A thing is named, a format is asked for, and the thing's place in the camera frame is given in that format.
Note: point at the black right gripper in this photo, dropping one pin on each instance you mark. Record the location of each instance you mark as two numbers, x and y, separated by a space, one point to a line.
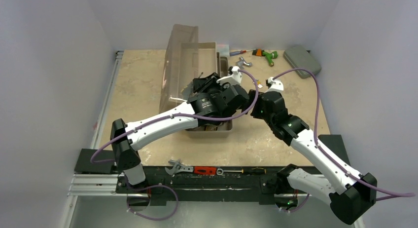
264 100

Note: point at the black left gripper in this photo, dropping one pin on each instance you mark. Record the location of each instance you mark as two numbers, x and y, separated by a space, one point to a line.
201 85

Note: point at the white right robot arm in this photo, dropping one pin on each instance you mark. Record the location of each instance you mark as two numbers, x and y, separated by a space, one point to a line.
344 189

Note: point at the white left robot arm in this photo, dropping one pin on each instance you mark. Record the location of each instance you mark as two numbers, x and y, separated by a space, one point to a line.
215 101

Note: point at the clear plastic screw box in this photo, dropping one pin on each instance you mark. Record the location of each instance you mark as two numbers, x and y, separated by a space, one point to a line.
223 50

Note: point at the red blue small screwdriver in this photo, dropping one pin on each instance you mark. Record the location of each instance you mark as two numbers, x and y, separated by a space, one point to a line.
239 52

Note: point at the green orange spray nozzle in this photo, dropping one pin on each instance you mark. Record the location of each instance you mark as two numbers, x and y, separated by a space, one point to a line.
269 56

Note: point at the grey sharpening stone block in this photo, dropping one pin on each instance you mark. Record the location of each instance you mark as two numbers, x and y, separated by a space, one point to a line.
299 58

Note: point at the black orange screwdriver on base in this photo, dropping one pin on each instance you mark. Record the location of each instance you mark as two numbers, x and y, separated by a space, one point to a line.
248 171

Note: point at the black right corner block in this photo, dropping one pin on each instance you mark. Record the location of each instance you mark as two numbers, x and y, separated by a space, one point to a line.
336 144

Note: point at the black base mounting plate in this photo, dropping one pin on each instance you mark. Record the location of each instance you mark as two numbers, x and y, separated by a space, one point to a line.
266 186

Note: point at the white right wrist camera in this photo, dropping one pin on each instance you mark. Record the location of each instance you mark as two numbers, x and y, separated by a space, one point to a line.
274 85

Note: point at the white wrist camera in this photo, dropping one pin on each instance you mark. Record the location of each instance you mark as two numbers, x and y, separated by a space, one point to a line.
233 78
274 85

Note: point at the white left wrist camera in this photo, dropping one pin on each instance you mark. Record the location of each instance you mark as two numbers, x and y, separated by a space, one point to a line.
233 78

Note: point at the red handled adjustable wrench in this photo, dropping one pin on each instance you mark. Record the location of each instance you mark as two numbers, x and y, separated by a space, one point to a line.
178 167

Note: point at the aluminium frame rail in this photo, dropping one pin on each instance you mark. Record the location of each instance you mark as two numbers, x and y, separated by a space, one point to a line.
91 184

